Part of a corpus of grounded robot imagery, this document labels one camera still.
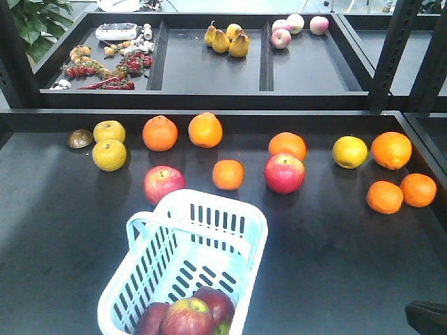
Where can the brown yellow pear group item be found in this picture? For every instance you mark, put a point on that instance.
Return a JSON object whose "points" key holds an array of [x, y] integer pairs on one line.
{"points": [[239, 47]]}

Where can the orange fruit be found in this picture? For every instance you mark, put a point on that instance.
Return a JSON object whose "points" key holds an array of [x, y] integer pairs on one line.
{"points": [[228, 175]]}

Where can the red apple among oranges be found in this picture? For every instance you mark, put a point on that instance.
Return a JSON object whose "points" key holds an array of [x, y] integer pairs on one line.
{"points": [[284, 173]]}

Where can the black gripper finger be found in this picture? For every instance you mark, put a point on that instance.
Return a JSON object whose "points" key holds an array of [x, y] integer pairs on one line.
{"points": [[426, 317]]}

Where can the light blue plastic basket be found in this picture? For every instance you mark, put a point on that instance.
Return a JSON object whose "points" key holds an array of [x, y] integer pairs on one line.
{"points": [[191, 239]]}

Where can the green potted plant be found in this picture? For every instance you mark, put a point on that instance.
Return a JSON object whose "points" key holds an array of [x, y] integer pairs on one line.
{"points": [[40, 24]]}

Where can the red apple far left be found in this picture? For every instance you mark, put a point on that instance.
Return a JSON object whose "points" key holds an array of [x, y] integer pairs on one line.
{"points": [[160, 181]]}

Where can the black upright post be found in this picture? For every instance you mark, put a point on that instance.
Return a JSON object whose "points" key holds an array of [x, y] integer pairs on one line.
{"points": [[399, 30]]}

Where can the white remote device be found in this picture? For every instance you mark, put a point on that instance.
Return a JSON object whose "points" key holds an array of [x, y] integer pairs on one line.
{"points": [[117, 31]]}

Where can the yellow round pear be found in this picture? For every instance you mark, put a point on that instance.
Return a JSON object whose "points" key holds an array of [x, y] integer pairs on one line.
{"points": [[109, 155]]}

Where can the black wooden fruit display stand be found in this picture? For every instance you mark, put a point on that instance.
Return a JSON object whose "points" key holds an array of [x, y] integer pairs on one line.
{"points": [[345, 253]]}

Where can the dark red apple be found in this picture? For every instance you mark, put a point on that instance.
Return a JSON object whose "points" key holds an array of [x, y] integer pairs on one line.
{"points": [[150, 321], [219, 304], [188, 316]]}

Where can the large orange right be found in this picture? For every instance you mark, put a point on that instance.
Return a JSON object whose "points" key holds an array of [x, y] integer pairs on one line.
{"points": [[391, 150]]}

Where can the pink apple back tray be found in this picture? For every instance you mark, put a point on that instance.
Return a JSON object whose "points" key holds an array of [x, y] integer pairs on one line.
{"points": [[280, 39]]}

